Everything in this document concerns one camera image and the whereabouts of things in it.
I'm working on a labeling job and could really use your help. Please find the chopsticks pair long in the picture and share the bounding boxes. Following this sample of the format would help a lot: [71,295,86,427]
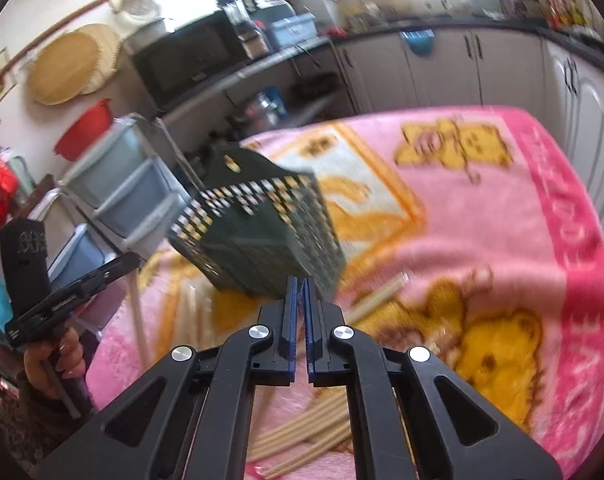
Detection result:
[247,387,351,479]

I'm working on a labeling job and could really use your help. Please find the dark green utensil caddy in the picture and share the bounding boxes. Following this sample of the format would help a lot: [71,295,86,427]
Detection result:
[167,146,346,299]

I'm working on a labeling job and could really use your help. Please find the white kitchen cabinets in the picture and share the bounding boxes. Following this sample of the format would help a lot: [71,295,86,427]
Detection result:
[335,27,604,228]

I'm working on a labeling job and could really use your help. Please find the person's left hand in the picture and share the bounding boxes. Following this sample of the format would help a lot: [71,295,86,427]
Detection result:
[24,327,86,400]

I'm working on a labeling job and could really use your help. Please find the grey plastic drawer unit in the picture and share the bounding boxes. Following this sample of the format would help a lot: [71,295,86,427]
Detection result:
[59,114,188,260]

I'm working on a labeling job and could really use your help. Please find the thin chopsticks pair right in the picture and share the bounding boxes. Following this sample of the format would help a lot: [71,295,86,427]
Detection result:
[344,272,410,325]

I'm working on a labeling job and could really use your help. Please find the red plastic basin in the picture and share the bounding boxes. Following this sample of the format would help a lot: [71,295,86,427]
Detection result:
[53,99,114,162]

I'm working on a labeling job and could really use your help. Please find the pink cartoon fleece blanket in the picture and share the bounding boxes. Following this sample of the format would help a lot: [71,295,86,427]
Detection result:
[83,104,604,480]

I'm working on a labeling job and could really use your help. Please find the round bamboo board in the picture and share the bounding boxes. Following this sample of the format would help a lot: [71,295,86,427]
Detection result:
[27,24,122,106]

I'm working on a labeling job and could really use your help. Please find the black microwave oven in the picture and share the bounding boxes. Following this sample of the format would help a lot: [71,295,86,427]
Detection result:
[124,11,249,112]

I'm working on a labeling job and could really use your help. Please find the blue plastic storage box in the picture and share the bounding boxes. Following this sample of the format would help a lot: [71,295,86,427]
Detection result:
[266,13,317,51]

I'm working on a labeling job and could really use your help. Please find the blue hanging bin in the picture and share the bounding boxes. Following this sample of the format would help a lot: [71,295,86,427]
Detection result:
[401,29,435,58]

